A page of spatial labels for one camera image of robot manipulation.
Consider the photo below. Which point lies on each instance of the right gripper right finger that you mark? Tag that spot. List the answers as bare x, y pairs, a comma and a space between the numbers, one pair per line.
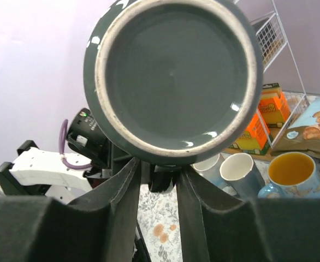
216, 226

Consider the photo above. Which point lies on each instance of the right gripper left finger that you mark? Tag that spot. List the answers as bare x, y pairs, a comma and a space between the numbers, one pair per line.
97, 226

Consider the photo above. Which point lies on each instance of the dark teal mug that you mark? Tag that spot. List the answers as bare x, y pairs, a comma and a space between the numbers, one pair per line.
240, 172

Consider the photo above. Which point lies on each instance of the patterned blue mug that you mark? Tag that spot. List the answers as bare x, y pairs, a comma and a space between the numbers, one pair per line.
292, 175

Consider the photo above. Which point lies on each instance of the light blue mug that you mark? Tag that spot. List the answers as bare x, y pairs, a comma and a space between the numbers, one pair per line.
210, 170

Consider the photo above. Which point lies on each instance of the dark grey mug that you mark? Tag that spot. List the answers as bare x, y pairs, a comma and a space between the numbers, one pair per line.
172, 83

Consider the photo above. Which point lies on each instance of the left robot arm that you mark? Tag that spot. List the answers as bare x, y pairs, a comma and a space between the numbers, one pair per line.
82, 163

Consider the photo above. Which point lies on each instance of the floral table mat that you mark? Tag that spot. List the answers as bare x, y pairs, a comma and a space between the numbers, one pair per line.
159, 224

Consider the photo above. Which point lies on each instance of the middle sponge pack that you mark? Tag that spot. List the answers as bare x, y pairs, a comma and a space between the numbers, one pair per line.
255, 138

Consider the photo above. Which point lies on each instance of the sponge pack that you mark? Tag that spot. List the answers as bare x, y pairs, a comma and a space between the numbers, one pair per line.
255, 138
273, 105

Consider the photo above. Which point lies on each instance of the snack bag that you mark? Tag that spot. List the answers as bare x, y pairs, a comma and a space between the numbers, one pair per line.
303, 135

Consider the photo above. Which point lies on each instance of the right sponge pack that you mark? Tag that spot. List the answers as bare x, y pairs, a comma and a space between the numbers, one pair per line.
273, 105

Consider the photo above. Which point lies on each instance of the white wire wooden shelf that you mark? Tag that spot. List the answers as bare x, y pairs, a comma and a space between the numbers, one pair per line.
279, 62

